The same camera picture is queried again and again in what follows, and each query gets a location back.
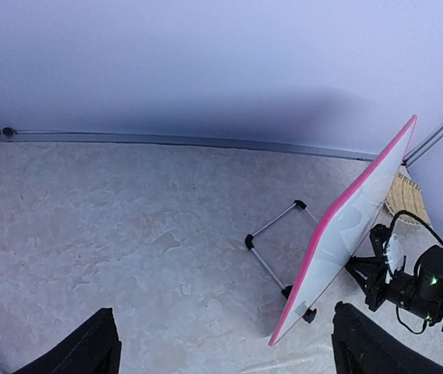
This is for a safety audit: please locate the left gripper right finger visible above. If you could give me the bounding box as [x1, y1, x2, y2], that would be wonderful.
[331, 302, 443, 374]

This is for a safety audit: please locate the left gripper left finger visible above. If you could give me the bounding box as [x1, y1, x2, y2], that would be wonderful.
[16, 308, 121, 374]

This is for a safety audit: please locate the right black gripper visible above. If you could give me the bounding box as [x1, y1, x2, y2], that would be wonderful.
[346, 256, 390, 312]

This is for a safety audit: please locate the pink framed whiteboard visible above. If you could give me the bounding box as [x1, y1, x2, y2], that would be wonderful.
[244, 114, 419, 348]

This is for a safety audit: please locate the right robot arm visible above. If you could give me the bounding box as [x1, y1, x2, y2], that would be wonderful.
[346, 245, 443, 331]

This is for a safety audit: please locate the woven bamboo tray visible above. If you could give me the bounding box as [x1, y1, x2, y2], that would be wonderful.
[385, 172, 431, 225]

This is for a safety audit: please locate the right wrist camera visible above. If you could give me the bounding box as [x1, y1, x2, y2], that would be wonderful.
[368, 223, 406, 285]

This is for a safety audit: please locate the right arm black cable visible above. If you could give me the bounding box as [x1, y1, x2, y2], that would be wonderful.
[388, 210, 443, 336]

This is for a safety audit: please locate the right aluminium corner post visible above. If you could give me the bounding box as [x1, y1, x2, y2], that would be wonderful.
[403, 121, 443, 168]

